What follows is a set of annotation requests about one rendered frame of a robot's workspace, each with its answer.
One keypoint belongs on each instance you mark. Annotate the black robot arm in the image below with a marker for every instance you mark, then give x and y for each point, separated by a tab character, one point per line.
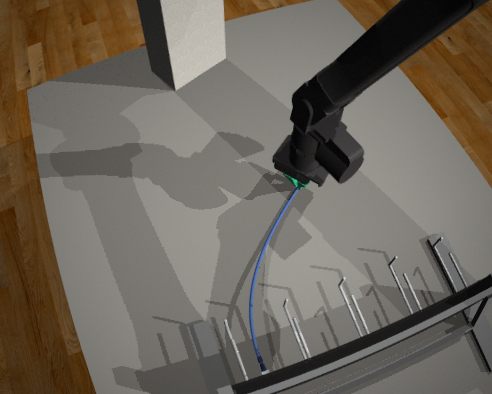
408	27

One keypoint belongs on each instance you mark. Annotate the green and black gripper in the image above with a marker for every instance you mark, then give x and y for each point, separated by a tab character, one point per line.
299	168

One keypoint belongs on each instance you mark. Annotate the blue cable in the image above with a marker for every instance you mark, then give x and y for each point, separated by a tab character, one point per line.
260	360

